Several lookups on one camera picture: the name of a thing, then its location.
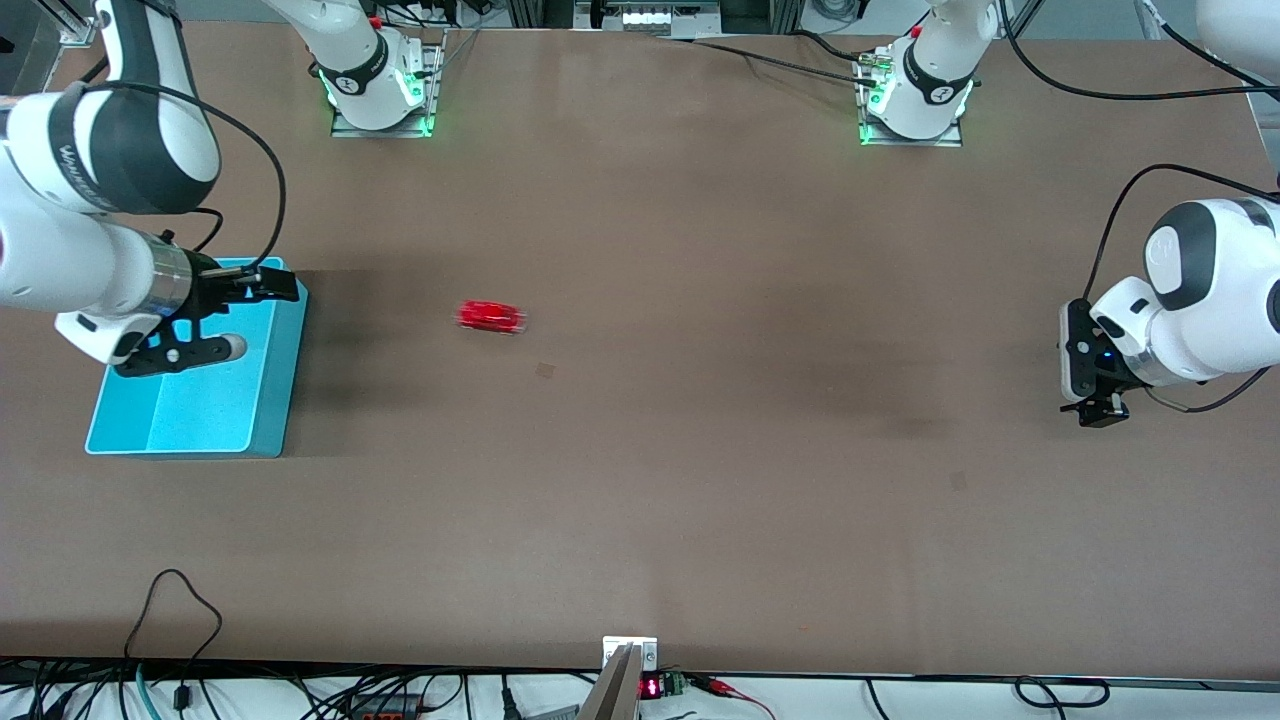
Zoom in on red beetle toy car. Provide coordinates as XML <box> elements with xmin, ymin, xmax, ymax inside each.
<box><xmin>455</xmin><ymin>299</ymin><xmax>528</xmax><ymax>336</ymax></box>

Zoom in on blue plastic box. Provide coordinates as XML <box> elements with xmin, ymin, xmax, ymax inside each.
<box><xmin>85</xmin><ymin>257</ymin><xmax>309</xmax><ymax>459</ymax></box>

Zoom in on black power strip red switches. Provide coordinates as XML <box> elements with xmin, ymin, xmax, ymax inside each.
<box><xmin>345</xmin><ymin>694</ymin><xmax>423</xmax><ymax>720</ymax></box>

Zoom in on metal rack with lights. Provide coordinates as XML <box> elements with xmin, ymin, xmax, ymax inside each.
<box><xmin>573</xmin><ymin>0</ymin><xmax>723</xmax><ymax>39</ymax></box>

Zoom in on looped black arm cable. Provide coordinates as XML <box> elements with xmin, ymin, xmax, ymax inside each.
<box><xmin>1083</xmin><ymin>162</ymin><xmax>1280</xmax><ymax>303</ymax></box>

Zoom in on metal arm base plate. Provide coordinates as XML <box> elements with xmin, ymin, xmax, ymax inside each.
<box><xmin>858</xmin><ymin>50</ymin><xmax>964</xmax><ymax>149</ymax></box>
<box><xmin>330</xmin><ymin>28</ymin><xmax>447</xmax><ymax>139</ymax></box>

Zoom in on coiled black cable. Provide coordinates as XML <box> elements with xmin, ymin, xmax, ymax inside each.
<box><xmin>1014</xmin><ymin>677</ymin><xmax>1111</xmax><ymax>710</ymax></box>

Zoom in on thin black looped cable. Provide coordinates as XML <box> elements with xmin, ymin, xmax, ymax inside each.
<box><xmin>122</xmin><ymin>568</ymin><xmax>224</xmax><ymax>720</ymax></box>

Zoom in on aluminium frame profile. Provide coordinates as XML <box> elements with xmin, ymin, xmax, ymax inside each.
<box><xmin>35</xmin><ymin>0</ymin><xmax>101</xmax><ymax>49</ymax></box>

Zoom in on black table cable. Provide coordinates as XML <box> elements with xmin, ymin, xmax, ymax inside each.
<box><xmin>640</xmin><ymin>30</ymin><xmax>881</xmax><ymax>87</ymax></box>
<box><xmin>793</xmin><ymin>28</ymin><xmax>879</xmax><ymax>65</ymax></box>

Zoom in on red clip wire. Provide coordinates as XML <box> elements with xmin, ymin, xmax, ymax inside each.
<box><xmin>688</xmin><ymin>675</ymin><xmax>777</xmax><ymax>720</ymax></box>

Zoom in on white camera bracket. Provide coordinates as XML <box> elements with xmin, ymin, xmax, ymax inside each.
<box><xmin>602</xmin><ymin>636</ymin><xmax>659</xmax><ymax>673</ymax></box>

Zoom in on grey camera pole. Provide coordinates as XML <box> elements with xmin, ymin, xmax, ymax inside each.
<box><xmin>578</xmin><ymin>645</ymin><xmax>641</xmax><ymax>720</ymax></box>

